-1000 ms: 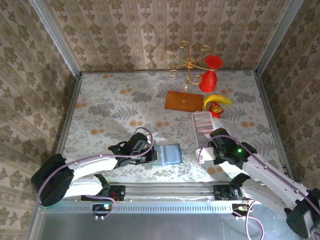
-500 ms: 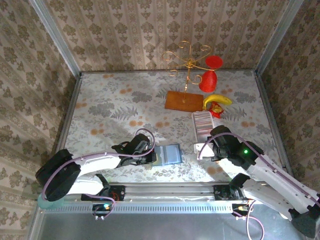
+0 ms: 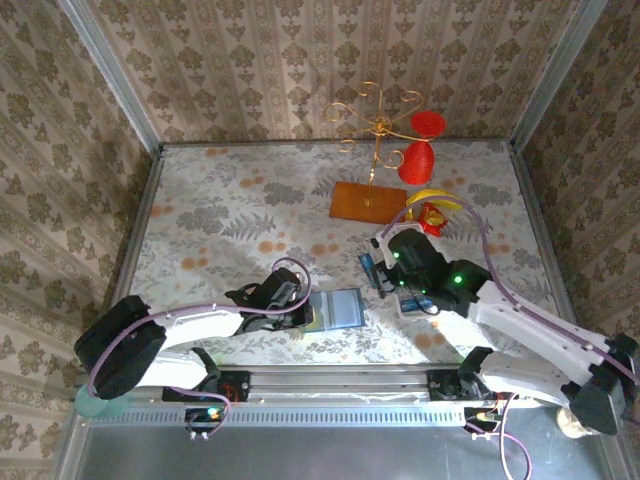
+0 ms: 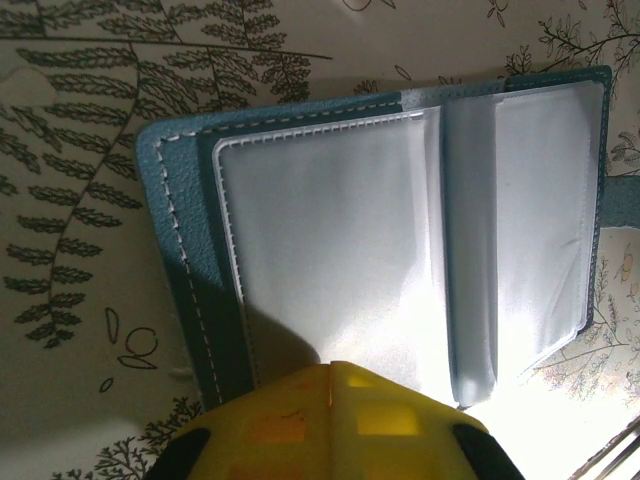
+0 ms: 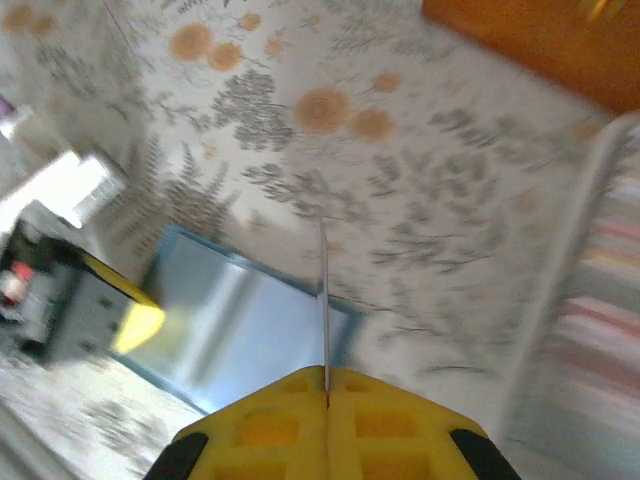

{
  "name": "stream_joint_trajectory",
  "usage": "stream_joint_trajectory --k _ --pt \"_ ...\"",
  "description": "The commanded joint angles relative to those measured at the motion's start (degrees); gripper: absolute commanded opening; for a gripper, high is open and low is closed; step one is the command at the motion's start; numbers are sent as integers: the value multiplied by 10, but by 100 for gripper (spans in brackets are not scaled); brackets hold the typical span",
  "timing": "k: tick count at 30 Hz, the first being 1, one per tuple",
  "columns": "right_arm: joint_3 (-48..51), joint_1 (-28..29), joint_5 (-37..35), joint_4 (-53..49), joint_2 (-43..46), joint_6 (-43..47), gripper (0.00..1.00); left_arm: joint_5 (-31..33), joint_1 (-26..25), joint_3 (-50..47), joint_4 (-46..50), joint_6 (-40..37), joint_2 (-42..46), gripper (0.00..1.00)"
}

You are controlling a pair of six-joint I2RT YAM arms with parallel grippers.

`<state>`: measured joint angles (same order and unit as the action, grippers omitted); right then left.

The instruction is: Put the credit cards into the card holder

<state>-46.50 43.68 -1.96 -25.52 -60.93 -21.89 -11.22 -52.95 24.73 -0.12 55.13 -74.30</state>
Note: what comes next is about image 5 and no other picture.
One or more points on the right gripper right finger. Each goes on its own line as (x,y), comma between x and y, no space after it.
(390,430)

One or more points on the teal VIP card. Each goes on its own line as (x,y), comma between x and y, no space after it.
(325,310)

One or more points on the blue card holder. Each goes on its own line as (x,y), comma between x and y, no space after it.
(240,320)

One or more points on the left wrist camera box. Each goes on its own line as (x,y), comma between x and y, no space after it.
(65,185)

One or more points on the white card tray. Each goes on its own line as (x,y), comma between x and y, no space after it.
(575,310)

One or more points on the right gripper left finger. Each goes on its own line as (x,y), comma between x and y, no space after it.
(280,430)

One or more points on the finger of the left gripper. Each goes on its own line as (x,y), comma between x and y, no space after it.
(117,277)
(140,327)

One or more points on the white tray of cards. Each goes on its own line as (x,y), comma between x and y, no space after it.
(610,300)

